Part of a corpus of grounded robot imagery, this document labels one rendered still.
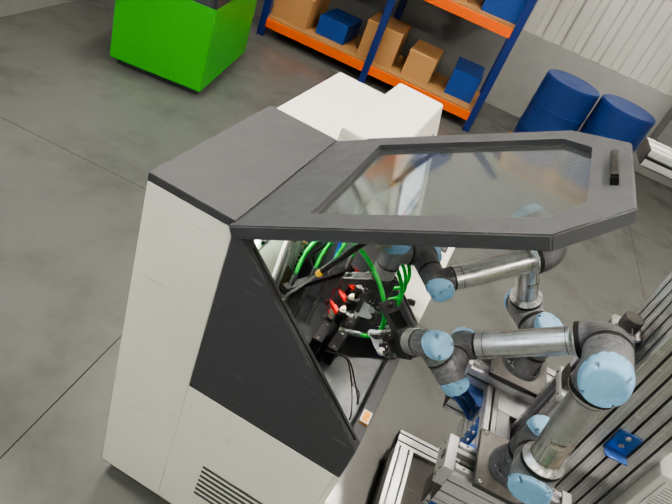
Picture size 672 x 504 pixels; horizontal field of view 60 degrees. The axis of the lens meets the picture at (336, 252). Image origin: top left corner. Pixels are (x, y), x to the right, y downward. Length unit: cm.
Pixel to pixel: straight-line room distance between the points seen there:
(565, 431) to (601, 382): 20
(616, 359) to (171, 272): 120
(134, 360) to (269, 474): 61
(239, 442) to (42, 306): 157
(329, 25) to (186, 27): 242
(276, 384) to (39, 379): 148
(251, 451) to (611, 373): 120
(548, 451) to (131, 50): 486
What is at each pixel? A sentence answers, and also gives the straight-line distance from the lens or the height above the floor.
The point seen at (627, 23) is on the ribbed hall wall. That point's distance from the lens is 816.
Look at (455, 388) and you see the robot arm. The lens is 161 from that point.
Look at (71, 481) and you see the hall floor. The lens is 276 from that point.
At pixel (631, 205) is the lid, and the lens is 142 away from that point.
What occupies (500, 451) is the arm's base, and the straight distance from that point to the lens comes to 194.
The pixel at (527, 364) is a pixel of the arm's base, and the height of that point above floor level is 110.
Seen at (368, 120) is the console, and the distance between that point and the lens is 225.
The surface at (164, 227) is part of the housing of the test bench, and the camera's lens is 172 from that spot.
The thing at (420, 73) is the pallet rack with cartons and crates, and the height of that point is 33.
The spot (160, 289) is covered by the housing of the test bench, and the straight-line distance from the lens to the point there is 186.
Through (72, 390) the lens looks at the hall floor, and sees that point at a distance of 300.
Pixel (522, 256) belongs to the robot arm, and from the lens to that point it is 185.
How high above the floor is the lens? 242
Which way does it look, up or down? 36 degrees down
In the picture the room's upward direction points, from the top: 23 degrees clockwise
